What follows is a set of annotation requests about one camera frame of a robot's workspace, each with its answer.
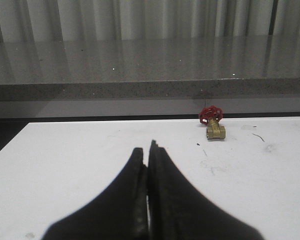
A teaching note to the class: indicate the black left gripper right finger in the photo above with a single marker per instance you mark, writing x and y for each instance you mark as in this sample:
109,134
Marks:
178,211

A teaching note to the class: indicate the grey stone counter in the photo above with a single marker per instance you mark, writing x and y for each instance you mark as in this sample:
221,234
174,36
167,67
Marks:
69,79

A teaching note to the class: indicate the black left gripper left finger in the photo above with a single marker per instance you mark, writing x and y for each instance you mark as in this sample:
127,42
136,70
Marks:
118,213

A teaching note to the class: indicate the brass valve red handwheel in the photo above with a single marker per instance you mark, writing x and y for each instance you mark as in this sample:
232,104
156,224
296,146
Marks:
210,117

